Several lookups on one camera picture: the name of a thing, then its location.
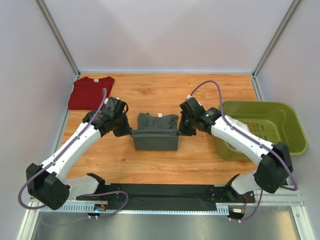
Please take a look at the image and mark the black mounting plate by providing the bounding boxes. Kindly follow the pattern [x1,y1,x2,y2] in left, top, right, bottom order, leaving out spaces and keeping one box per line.
[76,183,130,203]
[206,186,256,204]

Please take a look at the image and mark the right aluminium frame post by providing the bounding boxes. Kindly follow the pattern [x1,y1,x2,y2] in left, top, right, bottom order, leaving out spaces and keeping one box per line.
[252,0,303,77]

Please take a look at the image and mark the grey t-shirt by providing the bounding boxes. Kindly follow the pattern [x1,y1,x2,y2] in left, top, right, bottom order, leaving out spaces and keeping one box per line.
[130,113,179,151]

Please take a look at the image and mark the aluminium frame post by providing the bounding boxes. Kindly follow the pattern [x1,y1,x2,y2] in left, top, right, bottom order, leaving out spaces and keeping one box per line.
[35,0,81,77]
[252,0,303,77]

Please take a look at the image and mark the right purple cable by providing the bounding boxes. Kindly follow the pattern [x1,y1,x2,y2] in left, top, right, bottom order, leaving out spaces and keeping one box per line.
[187,80,299,223]

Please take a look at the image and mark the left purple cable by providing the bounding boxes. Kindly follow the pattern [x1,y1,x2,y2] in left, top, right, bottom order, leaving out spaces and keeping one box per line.
[18,87,130,227]

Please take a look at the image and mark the grey slotted cable duct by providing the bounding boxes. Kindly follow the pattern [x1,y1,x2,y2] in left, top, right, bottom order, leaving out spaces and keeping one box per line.
[59,201,230,216]

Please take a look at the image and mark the green plastic basket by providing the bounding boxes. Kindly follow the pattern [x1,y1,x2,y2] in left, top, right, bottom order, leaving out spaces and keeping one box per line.
[223,100,308,156]

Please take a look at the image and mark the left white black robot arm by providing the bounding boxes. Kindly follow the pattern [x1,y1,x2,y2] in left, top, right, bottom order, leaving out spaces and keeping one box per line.
[26,97,132,210]

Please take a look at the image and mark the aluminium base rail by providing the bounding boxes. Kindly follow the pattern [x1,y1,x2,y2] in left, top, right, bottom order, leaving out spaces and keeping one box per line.
[28,189,305,207]

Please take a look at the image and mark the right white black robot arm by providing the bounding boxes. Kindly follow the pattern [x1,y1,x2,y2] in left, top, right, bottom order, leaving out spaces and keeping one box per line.
[179,97,293,202]

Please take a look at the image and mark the white crumpled t-shirt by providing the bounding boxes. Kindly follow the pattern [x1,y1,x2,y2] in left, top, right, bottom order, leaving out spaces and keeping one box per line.
[236,120,250,132]

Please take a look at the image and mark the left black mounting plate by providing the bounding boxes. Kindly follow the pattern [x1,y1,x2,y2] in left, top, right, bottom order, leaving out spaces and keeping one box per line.
[76,183,130,203]

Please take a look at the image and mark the red folded t-shirt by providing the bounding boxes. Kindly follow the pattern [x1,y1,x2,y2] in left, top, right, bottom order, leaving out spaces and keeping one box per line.
[68,76,115,110]

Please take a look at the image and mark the purple cable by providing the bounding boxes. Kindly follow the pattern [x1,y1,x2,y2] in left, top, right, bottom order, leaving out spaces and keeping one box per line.
[187,80,299,223]
[18,87,130,227]

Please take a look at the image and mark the left aluminium frame post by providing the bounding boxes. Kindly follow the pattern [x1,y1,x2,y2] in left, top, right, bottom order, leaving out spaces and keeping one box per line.
[35,0,81,77]

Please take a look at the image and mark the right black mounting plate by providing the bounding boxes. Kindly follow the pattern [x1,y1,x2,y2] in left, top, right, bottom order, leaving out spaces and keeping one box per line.
[206,186,256,204]

